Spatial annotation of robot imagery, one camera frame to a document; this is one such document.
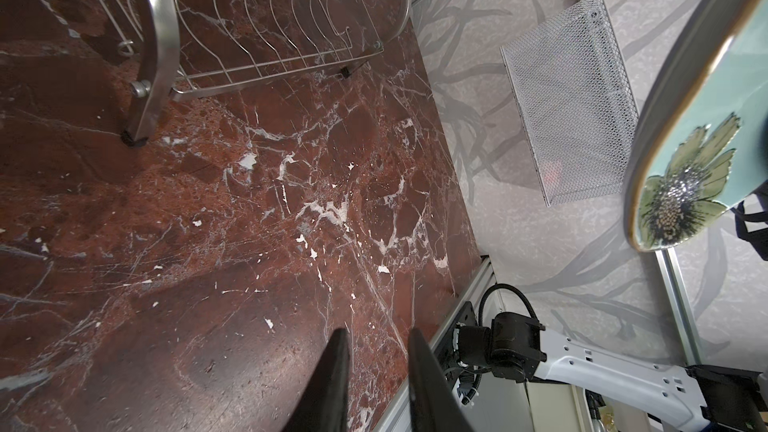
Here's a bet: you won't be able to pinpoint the light green flower plate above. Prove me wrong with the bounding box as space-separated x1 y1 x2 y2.
623 0 767 252

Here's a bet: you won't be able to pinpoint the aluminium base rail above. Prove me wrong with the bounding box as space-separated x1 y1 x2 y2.
373 256 496 432

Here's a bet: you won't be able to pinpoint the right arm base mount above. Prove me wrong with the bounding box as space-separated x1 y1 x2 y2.
437 302 493 409

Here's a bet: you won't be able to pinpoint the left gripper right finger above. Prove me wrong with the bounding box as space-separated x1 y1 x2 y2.
408 328 472 432

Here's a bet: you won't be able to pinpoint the stainless steel dish rack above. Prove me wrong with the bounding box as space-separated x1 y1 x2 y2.
98 0 411 147

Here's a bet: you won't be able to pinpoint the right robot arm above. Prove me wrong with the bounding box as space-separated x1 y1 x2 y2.
483 283 767 431

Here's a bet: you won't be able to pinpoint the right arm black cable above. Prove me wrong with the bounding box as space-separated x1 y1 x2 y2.
477 283 541 331

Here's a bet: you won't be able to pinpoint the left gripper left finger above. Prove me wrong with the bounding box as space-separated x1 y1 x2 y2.
283 328 350 432

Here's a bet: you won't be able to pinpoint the white wire mesh basket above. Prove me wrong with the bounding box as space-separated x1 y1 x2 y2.
500 0 639 206

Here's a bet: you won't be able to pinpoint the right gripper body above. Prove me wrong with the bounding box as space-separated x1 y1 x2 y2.
731 182 768 261

